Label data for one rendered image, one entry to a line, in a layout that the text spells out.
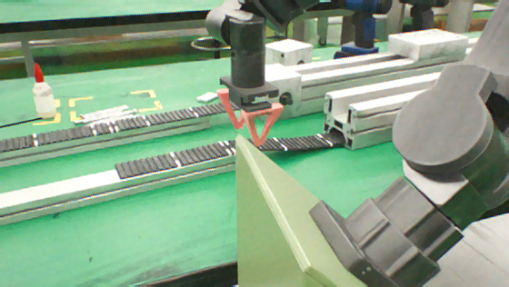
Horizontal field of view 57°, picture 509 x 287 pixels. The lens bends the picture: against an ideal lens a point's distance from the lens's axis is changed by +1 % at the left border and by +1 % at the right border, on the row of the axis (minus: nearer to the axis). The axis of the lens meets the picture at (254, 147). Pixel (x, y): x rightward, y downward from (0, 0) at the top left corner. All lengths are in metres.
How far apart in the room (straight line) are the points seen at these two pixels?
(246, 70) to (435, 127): 0.40
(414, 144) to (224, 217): 0.36
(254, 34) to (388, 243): 0.43
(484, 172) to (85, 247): 0.49
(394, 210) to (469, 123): 0.09
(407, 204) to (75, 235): 0.46
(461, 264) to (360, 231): 1.20
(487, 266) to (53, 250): 1.28
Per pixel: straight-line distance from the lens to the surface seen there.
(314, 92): 1.03
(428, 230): 0.41
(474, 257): 1.64
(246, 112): 0.72
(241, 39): 0.73
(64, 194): 0.74
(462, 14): 3.33
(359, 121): 0.87
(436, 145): 0.40
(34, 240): 0.71
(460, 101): 0.41
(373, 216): 0.41
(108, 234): 0.68
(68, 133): 0.93
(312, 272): 0.30
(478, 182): 0.43
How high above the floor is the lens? 1.18
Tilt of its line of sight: 27 degrees down
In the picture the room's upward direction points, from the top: straight up
